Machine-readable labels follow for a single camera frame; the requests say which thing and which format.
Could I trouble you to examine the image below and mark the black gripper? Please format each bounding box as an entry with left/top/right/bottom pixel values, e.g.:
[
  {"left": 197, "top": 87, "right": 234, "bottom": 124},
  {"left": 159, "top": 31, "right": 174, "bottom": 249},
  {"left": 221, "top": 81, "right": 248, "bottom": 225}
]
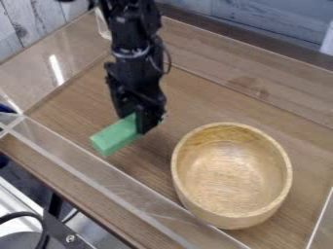
[{"left": 105, "top": 52, "right": 168, "bottom": 135}]

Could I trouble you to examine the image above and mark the green rectangular block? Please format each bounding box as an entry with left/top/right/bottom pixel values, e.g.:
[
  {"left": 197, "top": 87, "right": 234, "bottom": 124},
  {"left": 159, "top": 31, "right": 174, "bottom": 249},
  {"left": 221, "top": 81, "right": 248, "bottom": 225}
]
[{"left": 90, "top": 114, "right": 141, "bottom": 157}]

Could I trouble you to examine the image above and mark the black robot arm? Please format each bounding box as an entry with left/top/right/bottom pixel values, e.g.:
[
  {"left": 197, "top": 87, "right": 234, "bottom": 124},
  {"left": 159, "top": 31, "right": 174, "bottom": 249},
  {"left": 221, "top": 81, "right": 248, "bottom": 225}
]
[{"left": 99, "top": 0, "right": 172, "bottom": 134}]

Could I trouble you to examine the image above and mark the brown wooden bowl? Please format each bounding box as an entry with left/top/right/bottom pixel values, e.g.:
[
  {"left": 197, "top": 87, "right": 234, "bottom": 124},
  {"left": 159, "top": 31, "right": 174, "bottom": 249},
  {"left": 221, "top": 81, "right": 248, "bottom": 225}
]
[{"left": 170, "top": 123, "right": 293, "bottom": 230}]

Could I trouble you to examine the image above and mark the clear acrylic front barrier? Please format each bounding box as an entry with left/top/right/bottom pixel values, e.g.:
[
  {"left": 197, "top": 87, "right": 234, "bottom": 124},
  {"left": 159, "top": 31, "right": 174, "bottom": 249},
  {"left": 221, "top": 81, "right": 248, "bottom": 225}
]
[{"left": 0, "top": 93, "right": 250, "bottom": 249}]

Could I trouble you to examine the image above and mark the black table leg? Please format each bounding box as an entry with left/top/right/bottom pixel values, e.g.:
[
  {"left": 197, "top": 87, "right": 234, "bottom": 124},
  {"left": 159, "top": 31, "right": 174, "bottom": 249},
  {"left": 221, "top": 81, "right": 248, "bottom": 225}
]
[{"left": 47, "top": 194, "right": 65, "bottom": 218}]

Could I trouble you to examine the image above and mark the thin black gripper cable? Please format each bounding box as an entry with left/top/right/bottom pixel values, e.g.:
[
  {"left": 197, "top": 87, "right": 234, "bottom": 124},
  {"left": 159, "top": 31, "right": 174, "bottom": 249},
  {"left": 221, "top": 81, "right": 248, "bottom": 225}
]
[{"left": 147, "top": 38, "right": 173, "bottom": 76}]

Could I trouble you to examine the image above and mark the clear acrylic corner bracket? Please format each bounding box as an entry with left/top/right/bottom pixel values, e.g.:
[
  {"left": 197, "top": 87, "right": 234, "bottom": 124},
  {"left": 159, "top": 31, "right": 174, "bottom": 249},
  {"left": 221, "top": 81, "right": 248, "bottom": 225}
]
[{"left": 95, "top": 8, "right": 113, "bottom": 41}]

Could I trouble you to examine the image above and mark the black cable on floor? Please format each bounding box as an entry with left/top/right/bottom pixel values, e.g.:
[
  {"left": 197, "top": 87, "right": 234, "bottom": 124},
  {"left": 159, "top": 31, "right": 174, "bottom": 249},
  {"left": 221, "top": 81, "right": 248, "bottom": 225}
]
[{"left": 0, "top": 211, "right": 50, "bottom": 249}]

